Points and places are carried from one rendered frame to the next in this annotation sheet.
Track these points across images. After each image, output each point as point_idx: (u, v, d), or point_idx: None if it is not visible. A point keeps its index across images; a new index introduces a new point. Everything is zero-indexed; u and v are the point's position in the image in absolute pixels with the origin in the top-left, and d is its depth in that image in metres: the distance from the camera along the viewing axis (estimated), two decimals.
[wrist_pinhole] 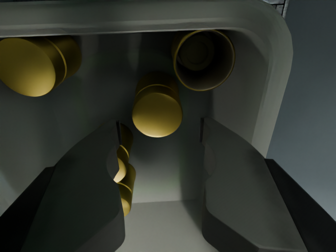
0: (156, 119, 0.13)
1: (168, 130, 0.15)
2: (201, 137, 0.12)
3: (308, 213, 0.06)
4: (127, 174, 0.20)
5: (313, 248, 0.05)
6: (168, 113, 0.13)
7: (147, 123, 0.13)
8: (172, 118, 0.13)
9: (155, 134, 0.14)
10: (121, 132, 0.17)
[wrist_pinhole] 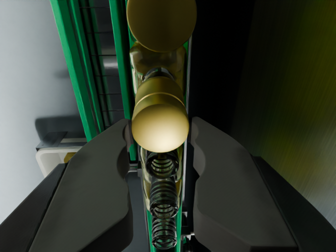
0: (159, 132, 0.12)
1: (172, 144, 0.13)
2: (189, 137, 0.12)
3: (296, 208, 0.06)
4: None
5: (302, 242, 0.06)
6: (173, 126, 0.11)
7: (148, 137, 0.12)
8: (178, 131, 0.12)
9: (157, 149, 0.12)
10: None
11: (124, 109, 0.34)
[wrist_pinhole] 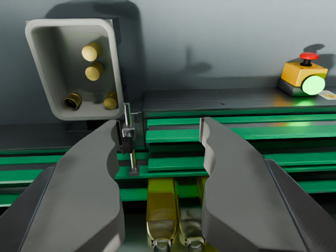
0: None
1: None
2: (201, 137, 0.12)
3: (308, 213, 0.06)
4: None
5: (313, 248, 0.05)
6: None
7: None
8: None
9: None
10: None
11: (200, 166, 0.43)
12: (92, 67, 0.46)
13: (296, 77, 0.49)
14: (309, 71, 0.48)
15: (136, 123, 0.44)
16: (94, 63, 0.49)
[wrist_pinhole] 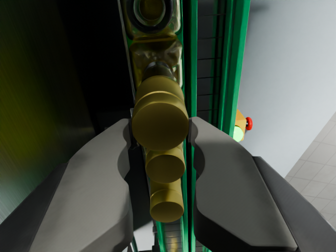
0: (166, 168, 0.17)
1: (155, 150, 0.17)
2: (189, 137, 0.12)
3: (296, 208, 0.06)
4: None
5: (302, 242, 0.06)
6: (157, 172, 0.17)
7: (173, 165, 0.17)
8: (153, 169, 0.17)
9: (166, 157, 0.16)
10: None
11: (196, 25, 0.29)
12: (165, 106, 0.11)
13: (238, 119, 0.55)
14: (244, 127, 0.56)
15: None
16: (162, 83, 0.13)
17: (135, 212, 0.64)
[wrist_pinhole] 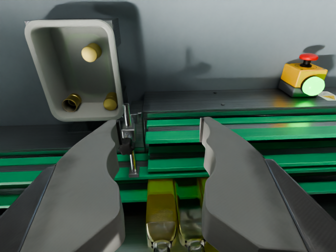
0: None
1: None
2: (201, 137, 0.12)
3: (308, 213, 0.06)
4: None
5: (313, 248, 0.05)
6: None
7: None
8: None
9: None
10: None
11: (200, 167, 0.43)
12: None
13: (296, 78, 0.49)
14: (308, 72, 0.48)
15: (136, 124, 0.44)
16: None
17: None
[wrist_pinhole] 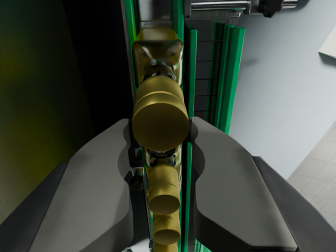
0: (167, 236, 0.24)
1: (160, 224, 0.24)
2: (189, 137, 0.12)
3: (296, 208, 0.06)
4: None
5: (302, 242, 0.06)
6: (160, 239, 0.24)
7: (172, 235, 0.24)
8: (158, 237, 0.24)
9: (168, 230, 0.23)
10: None
11: (193, 98, 0.36)
12: (167, 196, 0.20)
13: None
14: None
15: (235, 9, 0.35)
16: (165, 173, 0.22)
17: (133, 230, 0.70)
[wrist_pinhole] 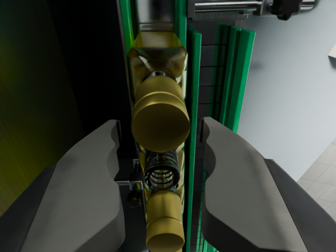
0: None
1: None
2: (201, 137, 0.12)
3: (308, 213, 0.06)
4: None
5: (313, 248, 0.05)
6: None
7: None
8: None
9: None
10: None
11: (196, 108, 0.33)
12: (169, 234, 0.17)
13: None
14: None
15: (243, 11, 0.31)
16: (166, 203, 0.19)
17: (132, 242, 0.67)
